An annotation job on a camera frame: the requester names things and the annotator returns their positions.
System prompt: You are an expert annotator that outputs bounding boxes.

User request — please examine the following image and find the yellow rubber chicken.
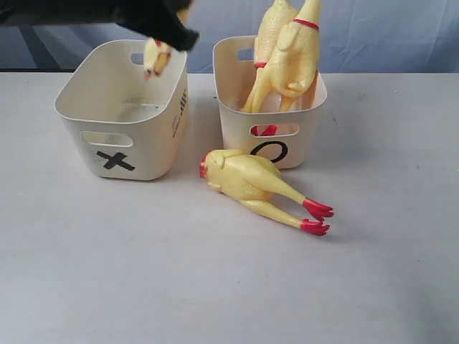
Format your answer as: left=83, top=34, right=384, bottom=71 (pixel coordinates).
left=240, top=0, right=298, bottom=113
left=242, top=1, right=321, bottom=113

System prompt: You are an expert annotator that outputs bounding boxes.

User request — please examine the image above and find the yellow rubber chicken front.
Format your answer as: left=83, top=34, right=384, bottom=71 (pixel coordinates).
left=240, top=0, right=298, bottom=113

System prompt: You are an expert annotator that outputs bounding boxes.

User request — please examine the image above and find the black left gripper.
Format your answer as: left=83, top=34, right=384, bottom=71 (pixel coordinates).
left=115, top=0, right=199, bottom=51

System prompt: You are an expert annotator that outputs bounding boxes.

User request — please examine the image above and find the headless yellow rubber chicken body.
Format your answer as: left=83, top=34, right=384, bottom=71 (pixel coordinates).
left=199, top=149, right=334, bottom=237

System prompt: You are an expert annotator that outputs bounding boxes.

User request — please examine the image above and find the cream bin marked X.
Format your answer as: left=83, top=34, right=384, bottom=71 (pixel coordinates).
left=55, top=39, right=189, bottom=181

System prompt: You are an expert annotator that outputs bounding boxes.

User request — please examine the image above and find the detached chicken head with tube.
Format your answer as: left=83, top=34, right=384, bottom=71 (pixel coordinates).
left=143, top=9, right=190, bottom=82

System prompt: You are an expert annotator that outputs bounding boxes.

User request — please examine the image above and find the cream bin marked O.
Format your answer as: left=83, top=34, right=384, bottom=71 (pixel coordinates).
left=213, top=36, right=327, bottom=169

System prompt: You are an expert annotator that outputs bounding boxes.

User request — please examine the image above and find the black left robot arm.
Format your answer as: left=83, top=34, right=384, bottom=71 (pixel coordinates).
left=1, top=0, right=199, bottom=52

